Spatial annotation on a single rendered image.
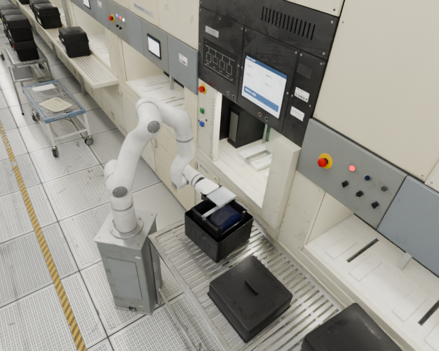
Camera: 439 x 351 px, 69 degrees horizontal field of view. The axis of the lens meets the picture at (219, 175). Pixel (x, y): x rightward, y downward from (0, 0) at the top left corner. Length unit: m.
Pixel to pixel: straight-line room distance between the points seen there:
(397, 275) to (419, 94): 1.00
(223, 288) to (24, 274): 1.79
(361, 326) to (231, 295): 0.54
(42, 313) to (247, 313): 1.60
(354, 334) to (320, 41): 1.11
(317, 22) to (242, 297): 1.18
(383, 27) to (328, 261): 1.10
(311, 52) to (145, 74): 2.34
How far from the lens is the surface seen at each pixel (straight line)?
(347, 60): 1.29
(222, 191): 1.67
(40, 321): 2.68
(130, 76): 3.41
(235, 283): 1.60
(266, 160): 2.23
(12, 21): 5.15
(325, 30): 1.33
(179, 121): 1.54
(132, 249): 1.89
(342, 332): 1.43
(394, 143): 1.26
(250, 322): 1.52
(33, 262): 2.98
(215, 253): 1.71
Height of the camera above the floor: 2.22
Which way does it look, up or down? 40 degrees down
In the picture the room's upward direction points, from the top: 4 degrees clockwise
